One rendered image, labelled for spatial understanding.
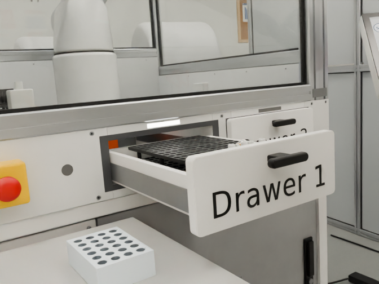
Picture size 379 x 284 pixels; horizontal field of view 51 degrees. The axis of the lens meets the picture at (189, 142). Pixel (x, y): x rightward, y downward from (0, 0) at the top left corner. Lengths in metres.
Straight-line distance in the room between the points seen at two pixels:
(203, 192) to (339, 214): 2.33
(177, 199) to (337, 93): 2.16
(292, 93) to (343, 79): 1.55
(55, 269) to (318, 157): 0.45
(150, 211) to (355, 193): 1.94
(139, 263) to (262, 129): 0.55
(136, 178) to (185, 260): 0.18
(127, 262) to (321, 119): 0.80
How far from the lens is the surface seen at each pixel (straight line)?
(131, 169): 0.74
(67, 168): 0.79
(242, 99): 0.99
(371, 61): 1.36
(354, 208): 2.74
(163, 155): 0.70
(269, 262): 1.17
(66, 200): 0.80
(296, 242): 1.23
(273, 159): 0.57
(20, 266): 0.70
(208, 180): 0.54
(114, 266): 0.56
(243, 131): 0.97
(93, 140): 0.80
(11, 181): 0.69
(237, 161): 0.57
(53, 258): 0.70
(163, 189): 0.64
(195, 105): 0.91
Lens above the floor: 1.03
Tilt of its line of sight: 9 degrees down
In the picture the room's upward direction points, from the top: 4 degrees counter-clockwise
